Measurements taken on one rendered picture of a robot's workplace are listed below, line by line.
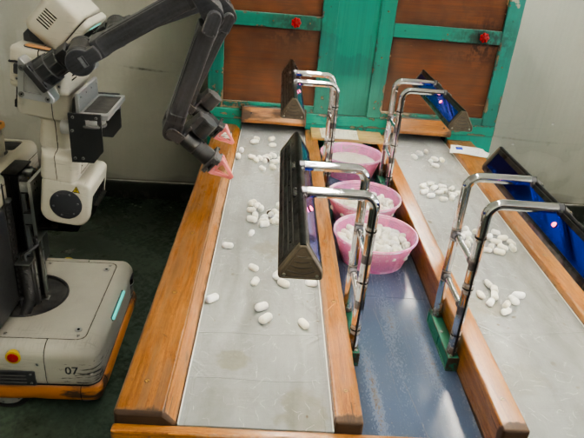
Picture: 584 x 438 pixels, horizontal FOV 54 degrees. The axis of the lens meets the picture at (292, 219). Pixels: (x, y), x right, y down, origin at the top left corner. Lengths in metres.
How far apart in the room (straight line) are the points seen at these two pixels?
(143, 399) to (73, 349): 0.96
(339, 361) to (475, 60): 1.84
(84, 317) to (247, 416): 1.17
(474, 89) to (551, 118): 1.18
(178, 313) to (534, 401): 0.81
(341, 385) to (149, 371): 0.39
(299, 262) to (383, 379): 0.49
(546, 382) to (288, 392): 0.58
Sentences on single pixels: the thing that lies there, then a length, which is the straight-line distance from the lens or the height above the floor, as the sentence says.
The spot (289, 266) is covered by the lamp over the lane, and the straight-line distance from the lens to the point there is 1.00.
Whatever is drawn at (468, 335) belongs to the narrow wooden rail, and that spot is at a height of 0.76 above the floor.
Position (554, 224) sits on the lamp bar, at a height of 1.09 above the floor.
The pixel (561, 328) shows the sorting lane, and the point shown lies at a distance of 1.64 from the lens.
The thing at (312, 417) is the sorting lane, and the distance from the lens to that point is 1.19.
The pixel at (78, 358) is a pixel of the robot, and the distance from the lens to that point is 2.12.
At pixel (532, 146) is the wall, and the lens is 3.95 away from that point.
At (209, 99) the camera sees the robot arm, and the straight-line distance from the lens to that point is 2.27.
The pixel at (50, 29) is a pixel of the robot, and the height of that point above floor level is 1.28.
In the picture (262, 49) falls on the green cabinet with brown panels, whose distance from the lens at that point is 2.66.
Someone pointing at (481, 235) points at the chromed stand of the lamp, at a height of 1.04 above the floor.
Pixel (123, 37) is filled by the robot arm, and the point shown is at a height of 1.30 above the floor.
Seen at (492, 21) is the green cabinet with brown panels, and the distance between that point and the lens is 2.79.
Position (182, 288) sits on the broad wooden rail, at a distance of 1.48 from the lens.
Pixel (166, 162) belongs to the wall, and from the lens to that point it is 3.66.
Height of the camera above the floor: 1.59
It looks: 27 degrees down
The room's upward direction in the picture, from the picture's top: 5 degrees clockwise
